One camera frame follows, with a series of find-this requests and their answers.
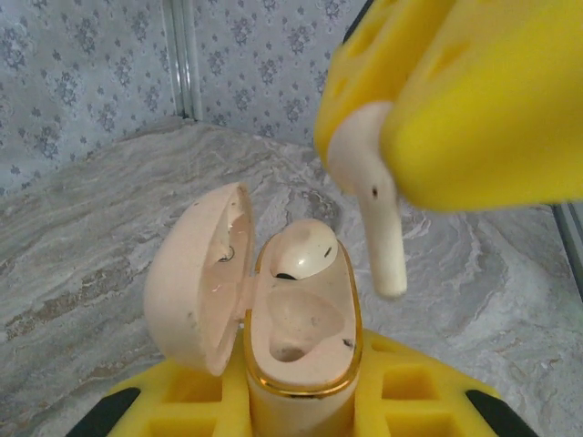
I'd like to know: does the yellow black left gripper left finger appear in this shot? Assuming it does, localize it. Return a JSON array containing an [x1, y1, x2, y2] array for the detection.
[[67, 359, 251, 437]]

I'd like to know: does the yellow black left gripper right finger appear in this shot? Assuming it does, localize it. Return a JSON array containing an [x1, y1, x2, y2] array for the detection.
[[354, 330, 541, 437]]

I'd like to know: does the beige wireless earbud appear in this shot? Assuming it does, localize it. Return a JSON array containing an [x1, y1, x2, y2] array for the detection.
[[327, 102, 408, 300], [271, 218, 339, 281]]

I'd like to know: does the aluminium table side rail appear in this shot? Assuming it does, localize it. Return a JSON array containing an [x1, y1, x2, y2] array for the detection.
[[548, 202, 583, 297]]

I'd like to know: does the aluminium corner post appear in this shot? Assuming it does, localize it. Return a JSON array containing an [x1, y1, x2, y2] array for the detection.
[[169, 0, 205, 120]]

